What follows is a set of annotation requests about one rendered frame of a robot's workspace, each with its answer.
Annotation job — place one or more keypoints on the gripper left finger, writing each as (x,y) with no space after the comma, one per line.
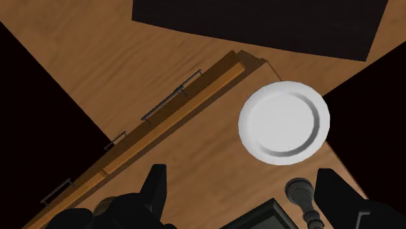
(130,211)

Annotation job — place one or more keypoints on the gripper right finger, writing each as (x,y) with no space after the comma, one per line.
(342,203)

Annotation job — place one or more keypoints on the wooden chest of drawers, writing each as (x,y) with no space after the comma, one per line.
(206,152)

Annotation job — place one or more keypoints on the white round plate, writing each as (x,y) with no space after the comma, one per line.
(282,123)

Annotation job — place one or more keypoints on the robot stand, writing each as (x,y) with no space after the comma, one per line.
(260,22)

